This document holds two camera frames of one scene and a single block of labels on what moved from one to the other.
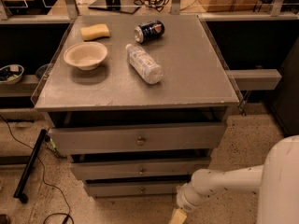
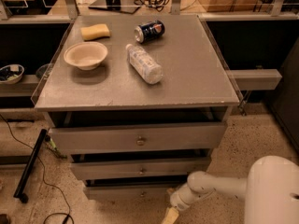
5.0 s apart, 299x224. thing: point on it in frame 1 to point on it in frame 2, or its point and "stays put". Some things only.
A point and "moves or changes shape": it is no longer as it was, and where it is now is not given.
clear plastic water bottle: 145,66 stays put
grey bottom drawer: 135,189 moves or changes shape
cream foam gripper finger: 178,217 to 170,217
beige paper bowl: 86,56 stays put
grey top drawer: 87,139 stays put
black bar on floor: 29,167 stays put
